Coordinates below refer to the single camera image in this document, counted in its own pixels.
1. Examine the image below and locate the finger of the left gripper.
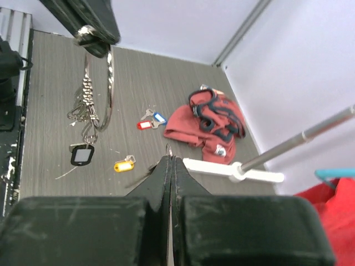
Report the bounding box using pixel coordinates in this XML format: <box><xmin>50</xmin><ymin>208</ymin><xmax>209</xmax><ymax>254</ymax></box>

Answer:
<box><xmin>83</xmin><ymin>42</ymin><xmax>110</xmax><ymax>58</ymax></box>
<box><xmin>41</xmin><ymin>0</ymin><xmax>121</xmax><ymax>44</ymax></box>

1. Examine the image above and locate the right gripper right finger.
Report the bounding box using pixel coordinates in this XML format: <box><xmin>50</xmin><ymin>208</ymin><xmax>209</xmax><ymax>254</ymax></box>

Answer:
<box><xmin>171</xmin><ymin>157</ymin><xmax>336</xmax><ymax>265</ymax></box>

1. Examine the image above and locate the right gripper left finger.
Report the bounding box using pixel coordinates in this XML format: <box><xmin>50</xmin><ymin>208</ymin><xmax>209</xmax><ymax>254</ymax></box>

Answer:
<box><xmin>1</xmin><ymin>156</ymin><xmax>171</xmax><ymax>265</ymax></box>

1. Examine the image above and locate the metal keyring with keys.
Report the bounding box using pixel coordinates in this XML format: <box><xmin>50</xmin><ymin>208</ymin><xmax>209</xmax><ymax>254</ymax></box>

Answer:
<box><xmin>66</xmin><ymin>24</ymin><xmax>115</xmax><ymax>145</ymax></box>

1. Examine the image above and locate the yellow tag key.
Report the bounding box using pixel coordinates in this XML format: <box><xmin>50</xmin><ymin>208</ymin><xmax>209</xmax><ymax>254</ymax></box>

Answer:
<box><xmin>114</xmin><ymin>155</ymin><xmax>136</xmax><ymax>173</ymax></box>

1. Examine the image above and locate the black tag key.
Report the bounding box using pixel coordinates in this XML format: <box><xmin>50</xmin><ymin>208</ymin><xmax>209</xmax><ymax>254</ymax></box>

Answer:
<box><xmin>125</xmin><ymin>144</ymin><xmax>173</xmax><ymax>189</ymax></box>
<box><xmin>69</xmin><ymin>143</ymin><xmax>95</xmax><ymax>166</ymax></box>

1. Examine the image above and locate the white metal clothes rack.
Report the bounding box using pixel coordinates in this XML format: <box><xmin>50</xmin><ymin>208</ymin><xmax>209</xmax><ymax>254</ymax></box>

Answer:
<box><xmin>182</xmin><ymin>105</ymin><xmax>354</xmax><ymax>183</ymax></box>

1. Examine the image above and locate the red tag key left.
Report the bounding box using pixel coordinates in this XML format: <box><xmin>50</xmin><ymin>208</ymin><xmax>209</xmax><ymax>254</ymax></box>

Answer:
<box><xmin>137</xmin><ymin>120</ymin><xmax>160</xmax><ymax>130</ymax></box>

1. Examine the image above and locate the crumpled maroon shirt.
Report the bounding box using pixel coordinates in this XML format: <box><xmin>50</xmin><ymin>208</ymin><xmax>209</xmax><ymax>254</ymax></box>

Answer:
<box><xmin>163</xmin><ymin>85</ymin><xmax>246</xmax><ymax>165</ymax></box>

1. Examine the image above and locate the red cloth on hanger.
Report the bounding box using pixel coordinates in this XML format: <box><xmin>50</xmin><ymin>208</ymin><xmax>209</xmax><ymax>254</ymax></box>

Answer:
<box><xmin>296</xmin><ymin>178</ymin><xmax>355</xmax><ymax>266</ymax></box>

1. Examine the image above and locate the teal clothes hanger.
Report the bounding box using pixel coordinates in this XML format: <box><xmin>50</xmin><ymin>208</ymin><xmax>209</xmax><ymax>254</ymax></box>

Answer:
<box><xmin>315</xmin><ymin>168</ymin><xmax>354</xmax><ymax>190</ymax></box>

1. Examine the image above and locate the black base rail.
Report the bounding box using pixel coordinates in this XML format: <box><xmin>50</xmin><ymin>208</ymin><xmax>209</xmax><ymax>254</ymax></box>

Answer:
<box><xmin>1</xmin><ymin>106</ymin><xmax>23</xmax><ymax>219</ymax></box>

